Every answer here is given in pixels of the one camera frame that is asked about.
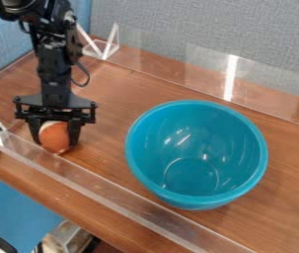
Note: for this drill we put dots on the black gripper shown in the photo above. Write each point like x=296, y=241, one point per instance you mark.
x=55, y=104

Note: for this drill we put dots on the brown toy mushroom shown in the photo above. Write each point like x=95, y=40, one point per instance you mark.
x=54, y=137

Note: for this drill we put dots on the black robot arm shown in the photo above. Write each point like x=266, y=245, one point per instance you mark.
x=50, y=22

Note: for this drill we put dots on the blue plastic bowl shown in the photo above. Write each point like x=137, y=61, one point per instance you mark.
x=197, y=153

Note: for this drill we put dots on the clear acrylic front barrier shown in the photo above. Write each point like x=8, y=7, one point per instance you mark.
x=133, y=222

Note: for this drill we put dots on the clear acrylic barrier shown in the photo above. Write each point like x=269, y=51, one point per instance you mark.
x=133, y=222
x=238, y=80

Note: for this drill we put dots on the clear acrylic back barrier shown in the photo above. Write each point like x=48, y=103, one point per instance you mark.
x=238, y=80

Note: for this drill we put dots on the clear acrylic corner bracket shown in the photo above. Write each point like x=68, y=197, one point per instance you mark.
x=101, y=49

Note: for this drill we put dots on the metal table leg frame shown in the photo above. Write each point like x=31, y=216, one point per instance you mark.
x=66, y=239

